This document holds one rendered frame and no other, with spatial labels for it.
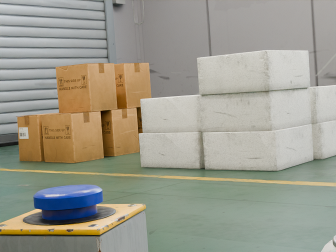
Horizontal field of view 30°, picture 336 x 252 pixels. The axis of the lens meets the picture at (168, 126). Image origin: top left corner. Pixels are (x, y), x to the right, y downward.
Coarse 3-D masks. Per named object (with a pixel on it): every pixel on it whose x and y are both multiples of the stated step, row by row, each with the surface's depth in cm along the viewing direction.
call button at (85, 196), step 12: (36, 192) 36; (48, 192) 36; (60, 192) 35; (72, 192) 35; (84, 192) 35; (96, 192) 36; (36, 204) 36; (48, 204) 35; (60, 204) 35; (72, 204) 35; (84, 204) 35; (48, 216) 35; (60, 216) 35; (72, 216) 35; (84, 216) 35
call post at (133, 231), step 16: (128, 224) 36; (144, 224) 38; (0, 240) 34; (16, 240) 34; (32, 240) 34; (48, 240) 33; (64, 240) 33; (80, 240) 33; (96, 240) 32; (112, 240) 34; (128, 240) 36; (144, 240) 38
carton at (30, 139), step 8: (24, 120) 410; (32, 120) 405; (40, 120) 403; (24, 128) 411; (32, 128) 405; (40, 128) 402; (24, 136) 412; (32, 136) 406; (40, 136) 402; (24, 144) 413; (32, 144) 407; (40, 144) 402; (24, 152) 413; (32, 152) 408; (40, 152) 402; (24, 160) 414; (32, 160) 408; (40, 160) 402
